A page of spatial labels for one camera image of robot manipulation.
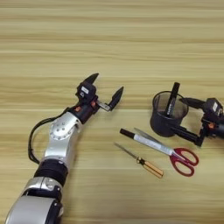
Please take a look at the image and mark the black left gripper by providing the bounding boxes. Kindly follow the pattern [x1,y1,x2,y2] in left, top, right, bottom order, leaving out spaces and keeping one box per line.
[68,73,124,125]

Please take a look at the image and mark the black mesh pen cup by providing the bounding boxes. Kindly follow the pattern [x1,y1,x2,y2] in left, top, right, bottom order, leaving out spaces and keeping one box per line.
[150,90,189,138]

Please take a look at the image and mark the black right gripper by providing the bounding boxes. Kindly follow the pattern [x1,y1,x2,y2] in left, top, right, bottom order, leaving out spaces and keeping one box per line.
[170,97,224,147]

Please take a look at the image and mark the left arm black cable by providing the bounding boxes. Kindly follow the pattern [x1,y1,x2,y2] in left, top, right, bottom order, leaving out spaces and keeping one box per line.
[27,108,71,165]

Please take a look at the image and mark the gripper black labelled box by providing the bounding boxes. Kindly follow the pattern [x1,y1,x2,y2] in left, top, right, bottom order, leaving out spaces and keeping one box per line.
[75,81,98,104]
[203,97,224,117]

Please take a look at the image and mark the black marker pen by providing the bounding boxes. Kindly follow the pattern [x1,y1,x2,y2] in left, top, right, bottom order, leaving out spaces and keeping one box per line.
[164,81,181,117]

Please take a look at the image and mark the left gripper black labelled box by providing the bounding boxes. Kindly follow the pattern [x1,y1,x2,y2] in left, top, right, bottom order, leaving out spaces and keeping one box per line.
[75,81,98,104]

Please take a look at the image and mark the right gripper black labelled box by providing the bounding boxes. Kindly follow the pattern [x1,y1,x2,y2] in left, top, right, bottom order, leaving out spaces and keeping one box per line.
[203,97,224,117]

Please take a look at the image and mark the amber handled screwdriver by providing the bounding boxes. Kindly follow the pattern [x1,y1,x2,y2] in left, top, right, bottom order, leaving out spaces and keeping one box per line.
[113,142,165,179]

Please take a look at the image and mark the red handled scissors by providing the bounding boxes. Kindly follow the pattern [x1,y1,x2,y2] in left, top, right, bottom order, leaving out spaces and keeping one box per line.
[134,126,200,178]

